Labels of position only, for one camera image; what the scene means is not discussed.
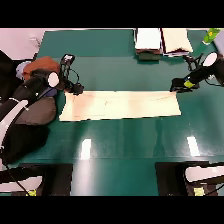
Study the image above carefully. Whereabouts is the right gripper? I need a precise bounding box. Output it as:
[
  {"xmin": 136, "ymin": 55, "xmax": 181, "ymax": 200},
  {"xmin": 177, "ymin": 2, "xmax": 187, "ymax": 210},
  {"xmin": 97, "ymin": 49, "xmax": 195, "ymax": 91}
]
[{"xmin": 169, "ymin": 76, "xmax": 201, "ymax": 94}]

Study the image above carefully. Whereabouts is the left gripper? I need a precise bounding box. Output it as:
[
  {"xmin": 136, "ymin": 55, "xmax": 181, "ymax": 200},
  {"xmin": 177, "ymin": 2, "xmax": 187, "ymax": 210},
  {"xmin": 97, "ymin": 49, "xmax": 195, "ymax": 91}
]
[{"xmin": 63, "ymin": 79, "xmax": 85, "ymax": 97}]

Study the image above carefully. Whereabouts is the cream shirt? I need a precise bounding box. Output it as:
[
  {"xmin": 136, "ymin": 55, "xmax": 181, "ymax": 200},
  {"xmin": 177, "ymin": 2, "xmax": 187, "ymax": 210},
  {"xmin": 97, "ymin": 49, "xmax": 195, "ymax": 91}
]
[{"xmin": 58, "ymin": 90, "xmax": 183, "ymax": 123}]

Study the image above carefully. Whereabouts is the grey garment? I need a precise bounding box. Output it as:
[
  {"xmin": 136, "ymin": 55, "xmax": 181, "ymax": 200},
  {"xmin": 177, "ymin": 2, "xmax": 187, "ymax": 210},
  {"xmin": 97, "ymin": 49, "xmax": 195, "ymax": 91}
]
[{"xmin": 14, "ymin": 96, "xmax": 58, "ymax": 126}]

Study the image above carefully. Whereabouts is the orange-brown garment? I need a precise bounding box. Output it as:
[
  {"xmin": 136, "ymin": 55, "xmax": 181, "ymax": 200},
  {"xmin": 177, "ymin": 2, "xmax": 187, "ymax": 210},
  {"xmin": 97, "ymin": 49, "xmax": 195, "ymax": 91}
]
[{"xmin": 22, "ymin": 55, "xmax": 62, "ymax": 81}]

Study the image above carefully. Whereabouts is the cream folded garment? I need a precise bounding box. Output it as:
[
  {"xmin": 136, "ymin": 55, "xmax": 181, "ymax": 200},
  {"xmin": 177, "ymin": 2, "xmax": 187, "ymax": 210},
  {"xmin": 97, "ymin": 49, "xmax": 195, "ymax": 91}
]
[{"xmin": 161, "ymin": 28, "xmax": 195, "ymax": 57}]

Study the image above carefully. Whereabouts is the white folded garment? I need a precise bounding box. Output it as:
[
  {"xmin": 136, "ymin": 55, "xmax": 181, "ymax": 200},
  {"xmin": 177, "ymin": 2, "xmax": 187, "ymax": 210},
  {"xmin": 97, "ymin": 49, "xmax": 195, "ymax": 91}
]
[{"xmin": 134, "ymin": 28, "xmax": 164, "ymax": 55}]

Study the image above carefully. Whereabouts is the green object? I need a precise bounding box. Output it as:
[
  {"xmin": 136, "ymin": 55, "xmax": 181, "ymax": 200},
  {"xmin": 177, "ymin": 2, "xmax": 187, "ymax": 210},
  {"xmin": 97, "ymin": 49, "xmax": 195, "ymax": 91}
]
[{"xmin": 202, "ymin": 28, "xmax": 223, "ymax": 46}]

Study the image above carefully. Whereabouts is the black garment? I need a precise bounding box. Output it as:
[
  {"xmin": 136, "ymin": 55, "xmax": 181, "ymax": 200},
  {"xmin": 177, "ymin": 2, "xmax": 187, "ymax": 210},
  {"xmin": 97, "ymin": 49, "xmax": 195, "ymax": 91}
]
[
  {"xmin": 1, "ymin": 124, "xmax": 51, "ymax": 165},
  {"xmin": 0, "ymin": 49, "xmax": 25, "ymax": 103}
]

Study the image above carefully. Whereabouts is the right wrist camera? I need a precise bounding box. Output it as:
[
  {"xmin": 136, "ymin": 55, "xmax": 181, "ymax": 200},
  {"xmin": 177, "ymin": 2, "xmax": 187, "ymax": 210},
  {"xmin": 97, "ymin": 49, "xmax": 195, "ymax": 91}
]
[{"xmin": 182, "ymin": 53, "xmax": 205, "ymax": 72}]

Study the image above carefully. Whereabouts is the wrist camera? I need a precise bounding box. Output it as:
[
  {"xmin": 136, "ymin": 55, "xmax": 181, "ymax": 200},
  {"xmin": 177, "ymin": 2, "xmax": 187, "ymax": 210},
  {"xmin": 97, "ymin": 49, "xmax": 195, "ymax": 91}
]
[
  {"xmin": 182, "ymin": 53, "xmax": 205, "ymax": 72},
  {"xmin": 59, "ymin": 53, "xmax": 77, "ymax": 84}
]

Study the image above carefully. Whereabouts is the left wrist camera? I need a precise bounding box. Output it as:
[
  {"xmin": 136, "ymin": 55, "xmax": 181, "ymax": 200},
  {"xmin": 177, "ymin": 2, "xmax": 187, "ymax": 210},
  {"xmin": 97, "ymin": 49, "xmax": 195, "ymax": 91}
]
[{"xmin": 59, "ymin": 53, "xmax": 77, "ymax": 84}]

